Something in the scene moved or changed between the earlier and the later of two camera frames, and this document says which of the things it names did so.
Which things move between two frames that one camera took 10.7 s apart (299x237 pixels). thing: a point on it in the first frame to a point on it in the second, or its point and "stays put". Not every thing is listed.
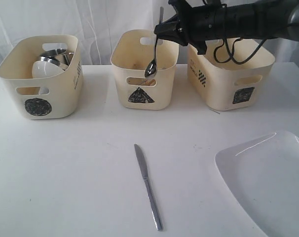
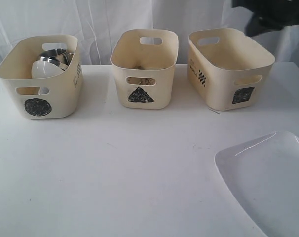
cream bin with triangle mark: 131,51 stays put
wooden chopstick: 141,81 stays put
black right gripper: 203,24 to 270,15
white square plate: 267,177 stays put
